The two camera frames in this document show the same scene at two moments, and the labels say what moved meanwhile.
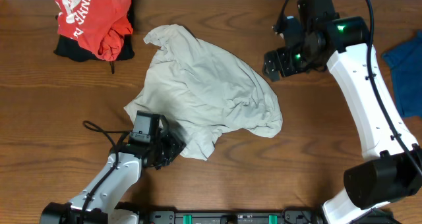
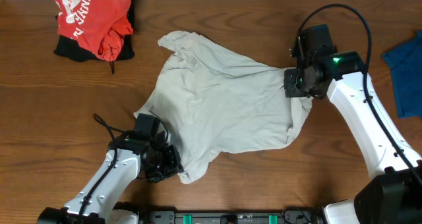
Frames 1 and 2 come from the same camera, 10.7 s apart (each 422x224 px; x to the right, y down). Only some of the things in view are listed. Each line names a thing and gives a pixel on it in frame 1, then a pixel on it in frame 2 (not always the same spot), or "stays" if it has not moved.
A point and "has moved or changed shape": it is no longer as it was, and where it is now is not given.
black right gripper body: [297, 60] -> [297, 84]
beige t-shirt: [202, 89] has moved or changed shape
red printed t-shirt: [99, 18] stays
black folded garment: [72, 49] stays
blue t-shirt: [405, 60] stays
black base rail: [290, 216] stays
